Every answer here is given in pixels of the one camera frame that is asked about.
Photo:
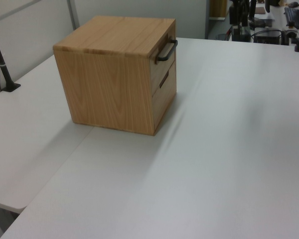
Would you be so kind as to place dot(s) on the black camera stand pole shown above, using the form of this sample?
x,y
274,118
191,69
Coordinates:
x,y
1,67

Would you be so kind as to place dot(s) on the black computer mouse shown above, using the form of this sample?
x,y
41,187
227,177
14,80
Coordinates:
x,y
294,4

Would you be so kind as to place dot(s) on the black electronics box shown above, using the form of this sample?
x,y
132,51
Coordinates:
x,y
267,37

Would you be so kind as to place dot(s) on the light wooden board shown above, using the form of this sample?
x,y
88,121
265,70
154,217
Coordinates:
x,y
217,8

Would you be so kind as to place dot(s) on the black computer keyboard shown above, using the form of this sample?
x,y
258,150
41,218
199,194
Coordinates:
x,y
295,17

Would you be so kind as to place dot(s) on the wooden drawer with cutout slot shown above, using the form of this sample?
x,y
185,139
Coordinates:
x,y
164,104

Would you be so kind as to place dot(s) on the wooden drawer cabinet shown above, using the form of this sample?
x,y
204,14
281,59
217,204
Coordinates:
x,y
109,74

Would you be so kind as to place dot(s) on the black desk equipment stand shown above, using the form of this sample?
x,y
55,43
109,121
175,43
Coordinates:
x,y
239,27

